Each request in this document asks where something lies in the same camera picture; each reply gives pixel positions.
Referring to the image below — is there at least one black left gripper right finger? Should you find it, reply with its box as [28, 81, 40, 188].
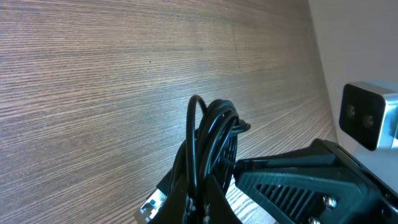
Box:
[204, 175, 242, 224]

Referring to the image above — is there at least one black USB cable bundle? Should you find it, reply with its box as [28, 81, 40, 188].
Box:
[133, 95, 252, 224]

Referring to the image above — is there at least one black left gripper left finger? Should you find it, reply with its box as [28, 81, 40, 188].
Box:
[149, 174, 188, 224]

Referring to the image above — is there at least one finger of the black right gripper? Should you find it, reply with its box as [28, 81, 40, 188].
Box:
[234, 139, 397, 223]

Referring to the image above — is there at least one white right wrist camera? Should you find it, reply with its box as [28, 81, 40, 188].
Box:
[339, 80, 397, 151]

